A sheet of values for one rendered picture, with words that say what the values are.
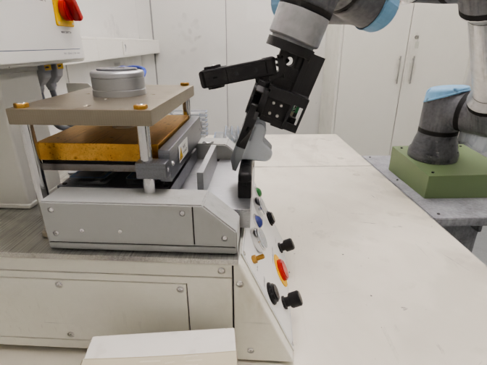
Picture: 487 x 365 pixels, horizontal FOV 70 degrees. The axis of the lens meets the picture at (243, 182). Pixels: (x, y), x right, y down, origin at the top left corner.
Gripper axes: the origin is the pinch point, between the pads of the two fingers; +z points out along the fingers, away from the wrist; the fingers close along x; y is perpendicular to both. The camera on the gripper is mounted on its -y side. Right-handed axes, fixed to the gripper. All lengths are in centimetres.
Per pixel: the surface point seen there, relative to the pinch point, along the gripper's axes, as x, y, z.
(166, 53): 248, -75, 17
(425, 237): 20, 50, 9
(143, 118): -13.5, -12.2, -5.9
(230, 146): 11.9, -1.1, 1.4
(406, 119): 223, 123, -5
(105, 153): -10.2, -16.8, 1.7
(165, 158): -11.8, -8.6, -1.2
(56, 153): -10.2, -23.2, 4.1
